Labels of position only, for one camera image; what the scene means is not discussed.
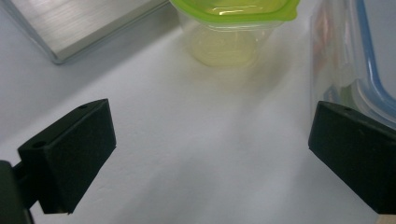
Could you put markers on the grey table mat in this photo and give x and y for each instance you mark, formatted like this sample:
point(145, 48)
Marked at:
point(202, 140)

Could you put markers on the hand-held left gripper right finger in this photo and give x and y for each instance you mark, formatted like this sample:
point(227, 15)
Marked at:
point(358, 155)

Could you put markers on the clear container with blue-rimmed lid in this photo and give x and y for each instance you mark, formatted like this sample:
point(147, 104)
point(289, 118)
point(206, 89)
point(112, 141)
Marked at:
point(336, 56)

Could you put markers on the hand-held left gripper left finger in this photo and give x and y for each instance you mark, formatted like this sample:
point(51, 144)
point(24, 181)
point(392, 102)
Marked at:
point(71, 155)

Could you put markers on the clear container with green lid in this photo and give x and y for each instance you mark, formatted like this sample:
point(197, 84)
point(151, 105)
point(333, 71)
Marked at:
point(230, 34)

